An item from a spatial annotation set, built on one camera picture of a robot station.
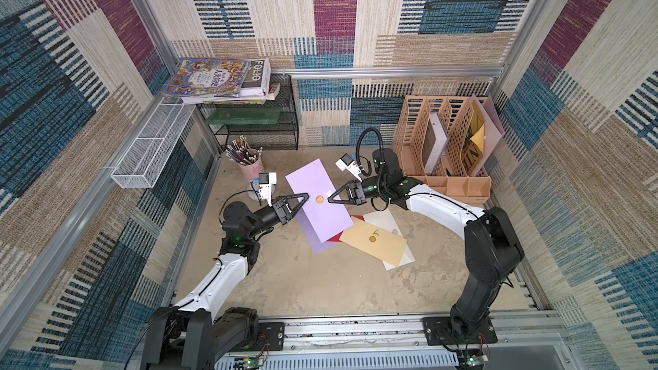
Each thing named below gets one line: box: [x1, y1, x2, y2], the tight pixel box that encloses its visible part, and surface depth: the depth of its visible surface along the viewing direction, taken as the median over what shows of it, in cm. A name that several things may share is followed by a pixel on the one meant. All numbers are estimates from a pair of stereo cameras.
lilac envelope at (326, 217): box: [284, 158, 355, 244], surface depth 75 cm
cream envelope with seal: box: [339, 215, 408, 267], surface depth 94 cm
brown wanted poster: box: [461, 107, 485, 176], surface depth 99 cm
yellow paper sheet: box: [469, 123, 485, 152], surface depth 91 cm
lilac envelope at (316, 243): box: [294, 207, 335, 256], surface depth 75 cm
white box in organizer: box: [424, 112, 449, 175], surface depth 101 cm
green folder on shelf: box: [205, 107, 281, 126], surface depth 101 cm
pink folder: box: [472, 94, 505, 176], surface depth 90 cm
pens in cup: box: [225, 135, 264, 165], surface depth 101 cm
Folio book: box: [237, 58, 272, 98], surface depth 83 cm
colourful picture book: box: [164, 58, 252, 97], surface depth 83 cm
